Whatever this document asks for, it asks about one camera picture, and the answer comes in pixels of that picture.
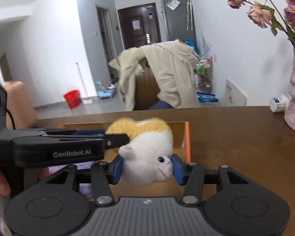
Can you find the yellow white plush toy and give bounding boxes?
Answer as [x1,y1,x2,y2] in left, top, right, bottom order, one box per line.
[106,118,173,186]

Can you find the dark brown door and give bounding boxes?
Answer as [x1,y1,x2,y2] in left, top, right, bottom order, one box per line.
[118,3,161,50]

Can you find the blue pet feeder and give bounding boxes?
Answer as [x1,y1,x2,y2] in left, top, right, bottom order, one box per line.
[95,82,117,100]

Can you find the grey refrigerator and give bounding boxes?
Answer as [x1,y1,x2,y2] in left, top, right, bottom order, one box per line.
[161,0,196,43]

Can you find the wooden chair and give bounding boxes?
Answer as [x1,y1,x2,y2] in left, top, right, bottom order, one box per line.
[134,59,173,111]

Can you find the white panel against wall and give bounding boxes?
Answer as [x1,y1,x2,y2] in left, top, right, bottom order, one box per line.
[224,79,247,107]

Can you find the small white medicine bottle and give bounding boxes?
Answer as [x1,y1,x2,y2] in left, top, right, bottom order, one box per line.
[269,94,289,113]

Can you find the cluttered storage rack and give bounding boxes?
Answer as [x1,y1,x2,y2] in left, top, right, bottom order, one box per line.
[194,55,221,107]

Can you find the red orange cardboard box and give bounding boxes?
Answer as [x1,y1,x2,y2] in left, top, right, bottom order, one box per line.
[61,120,191,199]

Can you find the dried pink roses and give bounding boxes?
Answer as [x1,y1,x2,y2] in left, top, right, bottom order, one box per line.
[226,0,295,48]

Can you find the red plastic bucket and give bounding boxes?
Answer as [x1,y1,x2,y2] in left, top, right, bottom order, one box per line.
[63,90,80,109]

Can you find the beige jacket on chair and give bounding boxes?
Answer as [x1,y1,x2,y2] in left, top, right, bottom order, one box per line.
[109,40,198,111]

